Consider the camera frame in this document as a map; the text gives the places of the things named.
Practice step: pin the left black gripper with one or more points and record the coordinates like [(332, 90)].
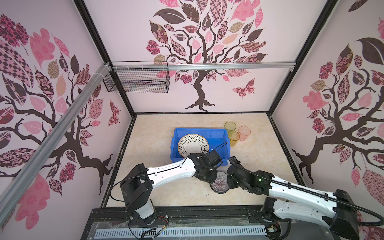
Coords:
[(212, 179)]

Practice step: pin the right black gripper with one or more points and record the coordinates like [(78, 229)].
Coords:
[(231, 185)]

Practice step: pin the dotted plate yellow rim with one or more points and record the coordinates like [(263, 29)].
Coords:
[(192, 144)]

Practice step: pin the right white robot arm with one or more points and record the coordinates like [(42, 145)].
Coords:
[(292, 201)]

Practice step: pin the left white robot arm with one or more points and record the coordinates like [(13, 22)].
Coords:
[(139, 183)]

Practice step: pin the blue plastic bin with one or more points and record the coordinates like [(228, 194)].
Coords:
[(217, 138)]

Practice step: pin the yellow transparent cup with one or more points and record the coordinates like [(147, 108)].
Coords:
[(234, 137)]

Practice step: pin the pink transparent cup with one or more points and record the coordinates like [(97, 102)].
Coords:
[(244, 133)]

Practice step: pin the green transparent cup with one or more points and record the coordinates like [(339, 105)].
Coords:
[(230, 126)]

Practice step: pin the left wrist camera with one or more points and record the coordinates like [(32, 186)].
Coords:
[(214, 159)]

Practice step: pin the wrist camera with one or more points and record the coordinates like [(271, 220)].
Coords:
[(234, 164), (214, 159)]

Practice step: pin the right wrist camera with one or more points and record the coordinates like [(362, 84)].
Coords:
[(234, 164)]

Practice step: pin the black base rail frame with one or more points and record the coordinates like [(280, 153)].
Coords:
[(207, 216)]

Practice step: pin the white slotted cable duct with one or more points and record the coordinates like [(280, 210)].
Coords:
[(178, 232)]

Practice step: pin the aluminium rail back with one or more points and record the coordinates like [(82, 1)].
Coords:
[(220, 66)]

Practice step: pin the aluminium rail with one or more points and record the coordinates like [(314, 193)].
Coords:
[(220, 66), (24, 178)]

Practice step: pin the black wire basket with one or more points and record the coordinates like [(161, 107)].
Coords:
[(138, 77)]

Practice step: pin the aluminium rail left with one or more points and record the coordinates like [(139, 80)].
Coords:
[(24, 178)]

